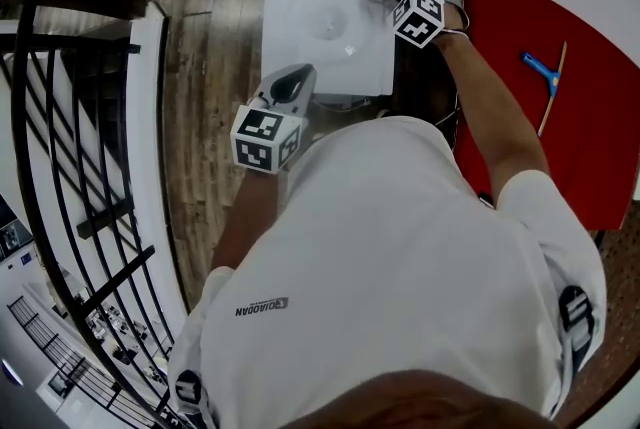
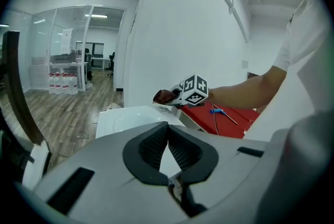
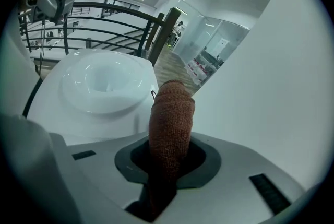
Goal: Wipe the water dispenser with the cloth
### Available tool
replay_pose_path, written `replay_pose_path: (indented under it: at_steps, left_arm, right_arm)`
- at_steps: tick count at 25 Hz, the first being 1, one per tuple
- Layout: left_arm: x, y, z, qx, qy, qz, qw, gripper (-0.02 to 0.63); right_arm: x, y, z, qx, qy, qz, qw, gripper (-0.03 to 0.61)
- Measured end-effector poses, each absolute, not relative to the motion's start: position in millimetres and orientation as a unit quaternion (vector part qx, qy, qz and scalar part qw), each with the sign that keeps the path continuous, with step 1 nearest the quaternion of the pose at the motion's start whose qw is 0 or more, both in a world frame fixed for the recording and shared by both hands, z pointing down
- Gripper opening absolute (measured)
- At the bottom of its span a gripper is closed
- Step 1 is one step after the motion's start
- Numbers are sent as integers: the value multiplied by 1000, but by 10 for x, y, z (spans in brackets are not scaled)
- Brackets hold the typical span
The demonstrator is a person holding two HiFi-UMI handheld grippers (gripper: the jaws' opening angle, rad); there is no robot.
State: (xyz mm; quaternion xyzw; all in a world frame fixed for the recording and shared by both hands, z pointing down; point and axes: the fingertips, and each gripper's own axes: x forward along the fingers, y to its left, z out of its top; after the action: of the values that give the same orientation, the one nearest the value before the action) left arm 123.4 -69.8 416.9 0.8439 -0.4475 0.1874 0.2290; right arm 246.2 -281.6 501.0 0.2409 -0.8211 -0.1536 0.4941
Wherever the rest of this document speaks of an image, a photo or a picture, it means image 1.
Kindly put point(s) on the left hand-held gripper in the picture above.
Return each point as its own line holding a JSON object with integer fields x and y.
{"x": 265, "y": 142}

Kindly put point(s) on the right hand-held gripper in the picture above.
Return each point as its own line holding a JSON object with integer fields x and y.
{"x": 420, "y": 17}

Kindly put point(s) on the white water dispenser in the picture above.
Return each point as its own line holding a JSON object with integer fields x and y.
{"x": 325, "y": 57}

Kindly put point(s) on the person's right forearm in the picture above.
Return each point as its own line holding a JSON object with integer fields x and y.
{"x": 490, "y": 117}

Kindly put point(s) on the person's left forearm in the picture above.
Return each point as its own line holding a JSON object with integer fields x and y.
{"x": 245, "y": 217}

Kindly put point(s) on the person's white t-shirt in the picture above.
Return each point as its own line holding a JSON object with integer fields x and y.
{"x": 375, "y": 242}

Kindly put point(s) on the red tablecloth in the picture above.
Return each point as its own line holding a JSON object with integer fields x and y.
{"x": 575, "y": 157}

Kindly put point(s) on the black metal balcony railing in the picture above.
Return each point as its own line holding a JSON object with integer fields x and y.
{"x": 50, "y": 347}

